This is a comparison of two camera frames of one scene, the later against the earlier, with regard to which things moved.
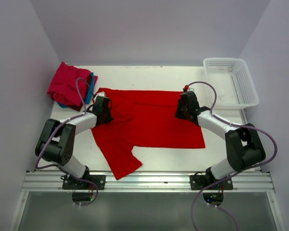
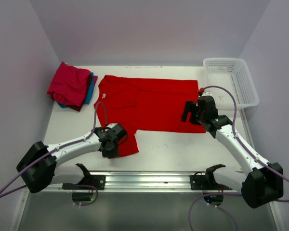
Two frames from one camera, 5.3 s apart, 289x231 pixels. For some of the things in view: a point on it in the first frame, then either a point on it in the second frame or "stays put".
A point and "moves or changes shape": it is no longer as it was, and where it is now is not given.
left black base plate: [73, 184] stays put
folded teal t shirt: [89, 97] stays put
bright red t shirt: [142, 119] moves or changes shape
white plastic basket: [235, 87] stays put
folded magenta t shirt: [63, 88] stays put
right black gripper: [183, 113] → [188, 112]
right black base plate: [197, 182] stays put
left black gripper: [106, 116] → [110, 149]
